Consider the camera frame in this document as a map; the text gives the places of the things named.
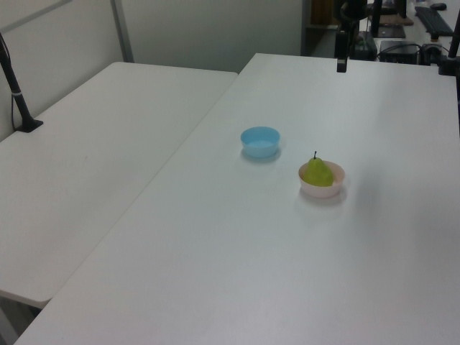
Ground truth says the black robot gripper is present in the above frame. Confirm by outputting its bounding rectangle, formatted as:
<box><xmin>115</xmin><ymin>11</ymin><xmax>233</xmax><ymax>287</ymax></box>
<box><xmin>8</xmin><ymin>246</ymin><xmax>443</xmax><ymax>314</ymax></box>
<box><xmin>336</xmin><ymin>0</ymin><xmax>368</xmax><ymax>74</ymax></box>

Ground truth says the green pear with dark stem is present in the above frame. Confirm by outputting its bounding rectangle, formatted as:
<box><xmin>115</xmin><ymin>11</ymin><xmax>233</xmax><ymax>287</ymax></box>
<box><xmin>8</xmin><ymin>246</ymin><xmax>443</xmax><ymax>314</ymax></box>
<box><xmin>303</xmin><ymin>150</ymin><xmax>335</xmax><ymax>188</ymax></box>

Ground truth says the blue plastic bowl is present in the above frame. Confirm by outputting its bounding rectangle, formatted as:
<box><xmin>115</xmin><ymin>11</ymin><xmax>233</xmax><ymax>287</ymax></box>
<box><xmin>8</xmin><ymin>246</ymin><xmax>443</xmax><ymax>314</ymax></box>
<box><xmin>239</xmin><ymin>125</ymin><xmax>281</xmax><ymax>160</ymax></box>

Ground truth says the pink plastic bowl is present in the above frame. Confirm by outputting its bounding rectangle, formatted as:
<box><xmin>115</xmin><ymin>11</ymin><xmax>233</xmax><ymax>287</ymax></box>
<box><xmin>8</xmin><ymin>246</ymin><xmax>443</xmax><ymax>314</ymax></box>
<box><xmin>298</xmin><ymin>160</ymin><xmax>346</xmax><ymax>199</ymax></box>

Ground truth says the black upright stand pole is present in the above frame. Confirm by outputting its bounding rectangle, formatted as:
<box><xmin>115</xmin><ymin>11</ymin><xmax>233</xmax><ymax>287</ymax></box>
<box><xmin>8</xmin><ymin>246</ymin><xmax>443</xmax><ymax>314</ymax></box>
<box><xmin>371</xmin><ymin>0</ymin><xmax>383</xmax><ymax>38</ymax></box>

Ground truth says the black electronics box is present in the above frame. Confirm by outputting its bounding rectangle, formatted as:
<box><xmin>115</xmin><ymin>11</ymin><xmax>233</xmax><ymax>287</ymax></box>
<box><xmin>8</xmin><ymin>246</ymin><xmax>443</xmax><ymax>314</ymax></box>
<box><xmin>379</xmin><ymin>40</ymin><xmax>420</xmax><ymax>63</ymax></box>

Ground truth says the brown wooden board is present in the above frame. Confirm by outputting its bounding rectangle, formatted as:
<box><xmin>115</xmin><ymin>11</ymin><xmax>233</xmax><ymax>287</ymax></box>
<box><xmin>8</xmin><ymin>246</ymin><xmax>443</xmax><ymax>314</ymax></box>
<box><xmin>377</xmin><ymin>13</ymin><xmax>415</xmax><ymax>27</ymax></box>

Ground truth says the black computer keyboard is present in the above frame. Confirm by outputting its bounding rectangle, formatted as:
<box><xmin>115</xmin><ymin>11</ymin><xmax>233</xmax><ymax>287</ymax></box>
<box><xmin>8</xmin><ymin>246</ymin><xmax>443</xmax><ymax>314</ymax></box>
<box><xmin>414</xmin><ymin>6</ymin><xmax>455</xmax><ymax>36</ymax></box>

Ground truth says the black pole with table clamp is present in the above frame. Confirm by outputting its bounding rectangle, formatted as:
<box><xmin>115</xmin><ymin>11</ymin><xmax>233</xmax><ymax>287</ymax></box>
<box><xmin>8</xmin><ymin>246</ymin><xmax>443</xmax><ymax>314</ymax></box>
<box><xmin>437</xmin><ymin>27</ymin><xmax>460</xmax><ymax>77</ymax></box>

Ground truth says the white side table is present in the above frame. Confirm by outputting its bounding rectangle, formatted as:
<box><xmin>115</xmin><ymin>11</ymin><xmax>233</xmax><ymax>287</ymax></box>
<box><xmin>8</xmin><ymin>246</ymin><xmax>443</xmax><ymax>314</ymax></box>
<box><xmin>0</xmin><ymin>61</ymin><xmax>239</xmax><ymax>303</ymax></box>

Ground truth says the grey partition post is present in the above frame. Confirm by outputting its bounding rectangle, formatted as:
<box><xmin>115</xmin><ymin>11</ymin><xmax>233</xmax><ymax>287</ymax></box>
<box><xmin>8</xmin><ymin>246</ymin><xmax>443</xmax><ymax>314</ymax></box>
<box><xmin>109</xmin><ymin>0</ymin><xmax>135</xmax><ymax>64</ymax></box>

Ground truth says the black camera pole with clamp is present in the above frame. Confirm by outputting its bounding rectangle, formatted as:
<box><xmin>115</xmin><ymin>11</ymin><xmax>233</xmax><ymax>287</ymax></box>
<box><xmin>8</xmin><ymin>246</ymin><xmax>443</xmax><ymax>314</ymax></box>
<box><xmin>0</xmin><ymin>31</ymin><xmax>45</xmax><ymax>134</ymax></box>

